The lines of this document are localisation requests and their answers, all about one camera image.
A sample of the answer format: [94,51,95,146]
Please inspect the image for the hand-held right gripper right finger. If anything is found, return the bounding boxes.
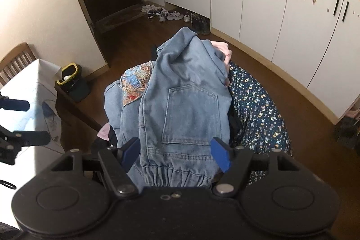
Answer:
[211,137,307,198]

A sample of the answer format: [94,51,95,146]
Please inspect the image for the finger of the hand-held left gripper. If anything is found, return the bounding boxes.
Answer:
[0,96,30,112]
[0,124,51,166]

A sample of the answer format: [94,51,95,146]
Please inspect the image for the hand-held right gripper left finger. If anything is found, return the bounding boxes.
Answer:
[51,137,140,197]

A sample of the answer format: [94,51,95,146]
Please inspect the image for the blue jeans with embroidered patches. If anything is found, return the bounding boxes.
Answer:
[104,27,233,188]

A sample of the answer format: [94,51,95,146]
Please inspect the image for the pink cloth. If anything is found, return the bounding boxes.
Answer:
[97,123,113,143]

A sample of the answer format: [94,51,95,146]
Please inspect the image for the wooden chair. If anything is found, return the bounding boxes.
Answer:
[0,43,39,86]

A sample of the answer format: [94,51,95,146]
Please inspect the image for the dark blue floral cloth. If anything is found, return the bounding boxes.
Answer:
[226,61,293,182]

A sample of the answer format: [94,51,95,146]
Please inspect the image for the black bin with yellow rim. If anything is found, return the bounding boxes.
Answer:
[56,63,92,103]

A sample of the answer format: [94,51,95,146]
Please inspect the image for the pink garment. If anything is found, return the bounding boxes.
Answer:
[210,42,233,88]

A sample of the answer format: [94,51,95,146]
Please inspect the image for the dark bag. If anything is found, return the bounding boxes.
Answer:
[334,119,360,151]

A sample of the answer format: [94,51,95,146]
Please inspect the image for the brown doormat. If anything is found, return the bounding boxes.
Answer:
[95,7,150,34]

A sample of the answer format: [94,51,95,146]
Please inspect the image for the row of shoes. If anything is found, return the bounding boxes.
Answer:
[141,4,211,35]

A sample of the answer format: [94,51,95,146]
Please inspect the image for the white cabinet with stickers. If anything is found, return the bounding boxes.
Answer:
[207,0,360,124]

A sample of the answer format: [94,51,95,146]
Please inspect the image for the black cable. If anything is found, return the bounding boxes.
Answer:
[0,179,17,190]

